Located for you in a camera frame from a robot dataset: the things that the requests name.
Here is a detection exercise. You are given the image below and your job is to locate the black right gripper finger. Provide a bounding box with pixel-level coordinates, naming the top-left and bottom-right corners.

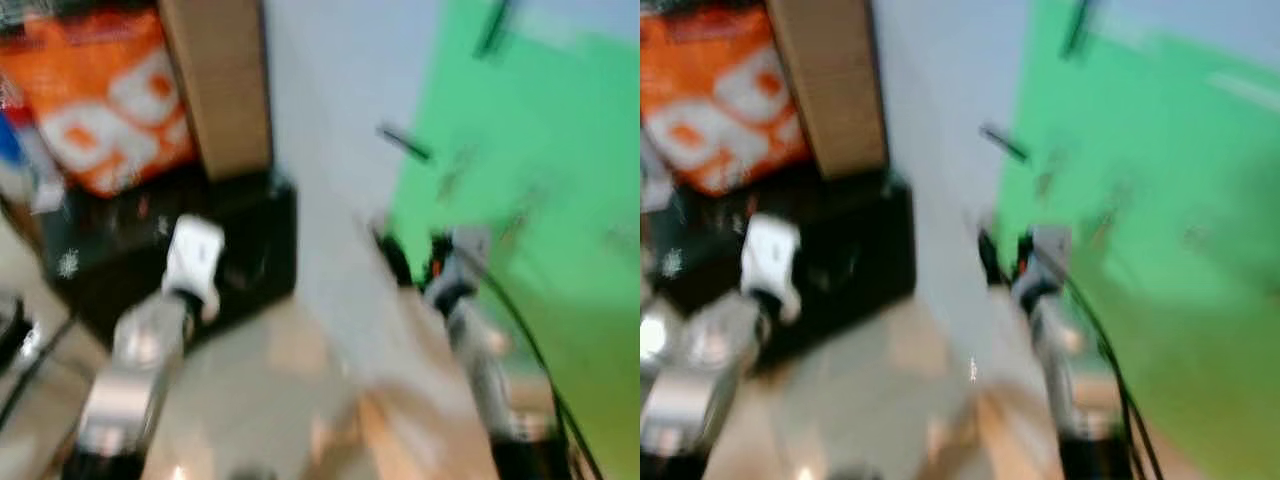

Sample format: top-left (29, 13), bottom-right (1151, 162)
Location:
top-left (976, 226), bottom-right (1005, 289)
top-left (374, 224), bottom-right (414, 289)

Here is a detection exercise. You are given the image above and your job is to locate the black storage crate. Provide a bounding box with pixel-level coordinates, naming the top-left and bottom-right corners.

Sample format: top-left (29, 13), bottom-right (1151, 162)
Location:
top-left (38, 170), bottom-right (299, 346)
top-left (655, 168), bottom-right (917, 373)

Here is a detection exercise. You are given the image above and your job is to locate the green cloth sheet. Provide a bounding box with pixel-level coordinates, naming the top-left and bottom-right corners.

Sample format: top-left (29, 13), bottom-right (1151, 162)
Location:
top-left (995, 0), bottom-right (1280, 480)
top-left (385, 0), bottom-right (641, 480)

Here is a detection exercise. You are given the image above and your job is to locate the brown cardboard box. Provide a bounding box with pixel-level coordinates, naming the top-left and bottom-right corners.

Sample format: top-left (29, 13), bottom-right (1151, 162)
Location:
top-left (158, 0), bottom-right (274, 182)
top-left (766, 0), bottom-right (890, 182)

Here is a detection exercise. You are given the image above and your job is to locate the orange white printed bag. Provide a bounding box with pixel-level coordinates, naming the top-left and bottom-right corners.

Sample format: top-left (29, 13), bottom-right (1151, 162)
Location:
top-left (0, 8), bottom-right (197, 198)
top-left (640, 5), bottom-right (813, 197)

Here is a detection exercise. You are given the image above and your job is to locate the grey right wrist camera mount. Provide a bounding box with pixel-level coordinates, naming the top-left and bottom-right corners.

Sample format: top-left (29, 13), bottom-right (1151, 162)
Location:
top-left (446, 226), bottom-right (493, 281)
top-left (1030, 226), bottom-right (1073, 281)

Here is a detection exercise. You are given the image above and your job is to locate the black wall hook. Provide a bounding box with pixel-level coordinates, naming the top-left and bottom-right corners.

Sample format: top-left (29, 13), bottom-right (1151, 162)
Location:
top-left (979, 123), bottom-right (1030, 163)
top-left (1062, 0), bottom-right (1097, 59)
top-left (377, 123), bottom-right (434, 163)
top-left (475, 0), bottom-right (515, 59)

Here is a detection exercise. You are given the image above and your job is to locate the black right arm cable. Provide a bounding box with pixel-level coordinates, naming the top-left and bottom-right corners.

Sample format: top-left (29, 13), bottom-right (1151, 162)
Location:
top-left (1064, 262), bottom-right (1165, 480)
top-left (476, 258), bottom-right (605, 480)

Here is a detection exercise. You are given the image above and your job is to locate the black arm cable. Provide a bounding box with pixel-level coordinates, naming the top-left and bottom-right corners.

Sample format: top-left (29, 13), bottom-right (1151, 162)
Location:
top-left (0, 315), bottom-right (79, 431)
top-left (476, 258), bottom-right (605, 480)
top-left (1064, 262), bottom-right (1165, 480)

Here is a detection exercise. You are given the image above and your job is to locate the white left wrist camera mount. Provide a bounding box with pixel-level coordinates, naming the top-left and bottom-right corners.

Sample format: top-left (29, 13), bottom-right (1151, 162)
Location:
top-left (740, 213), bottom-right (804, 325)
top-left (162, 214), bottom-right (226, 323)

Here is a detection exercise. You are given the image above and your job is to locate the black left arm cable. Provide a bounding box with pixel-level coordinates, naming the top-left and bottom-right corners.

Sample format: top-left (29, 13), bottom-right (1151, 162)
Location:
top-left (0, 315), bottom-right (79, 431)

